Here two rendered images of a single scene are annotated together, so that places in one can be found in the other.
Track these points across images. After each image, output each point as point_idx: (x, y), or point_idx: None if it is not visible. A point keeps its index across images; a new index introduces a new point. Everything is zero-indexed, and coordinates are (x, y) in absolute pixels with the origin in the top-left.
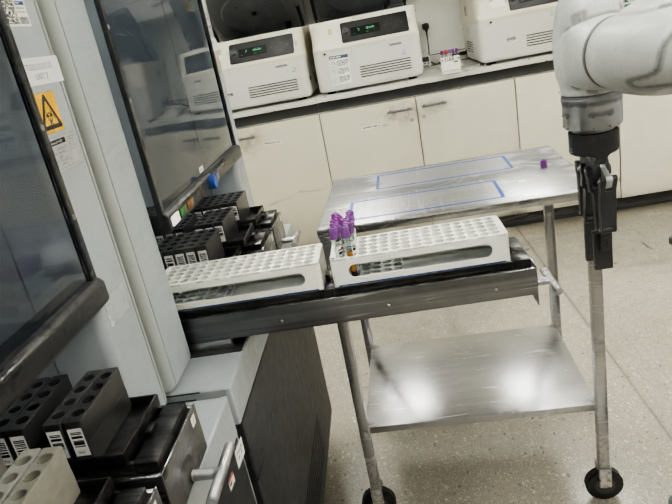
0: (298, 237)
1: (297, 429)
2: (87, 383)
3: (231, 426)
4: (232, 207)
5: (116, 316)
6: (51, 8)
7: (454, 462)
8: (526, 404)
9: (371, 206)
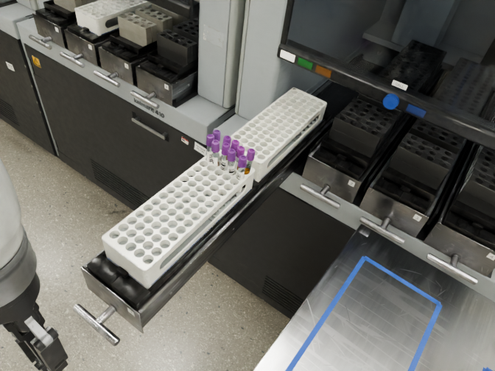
0: (451, 270)
1: (298, 268)
2: (185, 40)
3: (200, 135)
4: (447, 169)
5: (208, 39)
6: None
7: None
8: None
9: (396, 304)
